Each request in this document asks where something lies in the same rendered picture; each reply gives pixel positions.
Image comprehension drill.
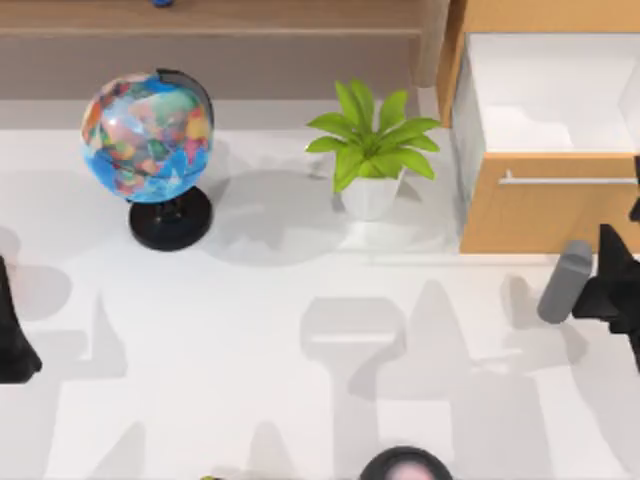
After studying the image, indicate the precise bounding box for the pale grey rounded box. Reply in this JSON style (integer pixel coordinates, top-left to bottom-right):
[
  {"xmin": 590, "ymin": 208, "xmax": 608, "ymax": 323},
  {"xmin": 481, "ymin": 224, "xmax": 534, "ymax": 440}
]
[{"xmin": 536, "ymin": 239, "xmax": 594, "ymax": 325}]

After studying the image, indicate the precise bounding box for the pale wooden drawer front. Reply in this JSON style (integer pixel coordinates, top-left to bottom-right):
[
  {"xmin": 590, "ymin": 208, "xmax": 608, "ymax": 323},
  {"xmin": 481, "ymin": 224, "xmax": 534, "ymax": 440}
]
[{"xmin": 458, "ymin": 151, "xmax": 640, "ymax": 256}]

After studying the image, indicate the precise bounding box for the white open drawer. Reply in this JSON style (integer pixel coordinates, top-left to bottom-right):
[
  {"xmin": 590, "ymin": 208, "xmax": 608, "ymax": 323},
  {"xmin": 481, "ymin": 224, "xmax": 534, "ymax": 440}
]
[{"xmin": 451, "ymin": 31, "xmax": 640, "ymax": 156}]

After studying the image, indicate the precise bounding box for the wooden cupboard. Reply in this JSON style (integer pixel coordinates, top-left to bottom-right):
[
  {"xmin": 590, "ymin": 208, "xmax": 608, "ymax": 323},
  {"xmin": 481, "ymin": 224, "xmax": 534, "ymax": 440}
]
[{"xmin": 436, "ymin": 0, "xmax": 640, "ymax": 157}]

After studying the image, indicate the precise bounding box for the green plant in white pot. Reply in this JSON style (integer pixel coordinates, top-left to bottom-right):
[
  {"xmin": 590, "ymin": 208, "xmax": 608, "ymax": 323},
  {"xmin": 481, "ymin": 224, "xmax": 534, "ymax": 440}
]
[{"xmin": 304, "ymin": 77, "xmax": 444, "ymax": 222}]

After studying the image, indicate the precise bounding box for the black round object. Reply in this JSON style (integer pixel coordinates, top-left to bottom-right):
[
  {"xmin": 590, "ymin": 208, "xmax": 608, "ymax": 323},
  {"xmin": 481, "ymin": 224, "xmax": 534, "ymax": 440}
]
[{"xmin": 357, "ymin": 445, "xmax": 455, "ymax": 480}]

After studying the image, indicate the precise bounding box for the wooden open shelf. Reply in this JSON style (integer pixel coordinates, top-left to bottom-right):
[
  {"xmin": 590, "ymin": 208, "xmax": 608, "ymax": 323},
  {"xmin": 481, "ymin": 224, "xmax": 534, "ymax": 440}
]
[{"xmin": 0, "ymin": 0, "xmax": 451, "ymax": 101}]

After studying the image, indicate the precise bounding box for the colourful globe on black stand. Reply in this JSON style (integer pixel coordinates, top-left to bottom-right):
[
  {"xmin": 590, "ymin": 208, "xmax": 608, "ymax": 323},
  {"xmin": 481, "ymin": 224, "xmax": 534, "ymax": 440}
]
[{"xmin": 79, "ymin": 67, "xmax": 217, "ymax": 252}]

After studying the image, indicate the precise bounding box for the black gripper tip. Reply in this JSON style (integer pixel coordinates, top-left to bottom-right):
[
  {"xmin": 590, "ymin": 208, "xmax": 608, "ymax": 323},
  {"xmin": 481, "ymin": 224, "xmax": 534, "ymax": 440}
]
[{"xmin": 0, "ymin": 254, "xmax": 44, "ymax": 386}]

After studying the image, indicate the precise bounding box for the long metal drawer handle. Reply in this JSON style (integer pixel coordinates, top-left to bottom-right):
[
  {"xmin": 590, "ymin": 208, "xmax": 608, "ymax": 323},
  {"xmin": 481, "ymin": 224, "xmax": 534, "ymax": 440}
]
[{"xmin": 498, "ymin": 169, "xmax": 640, "ymax": 188}]

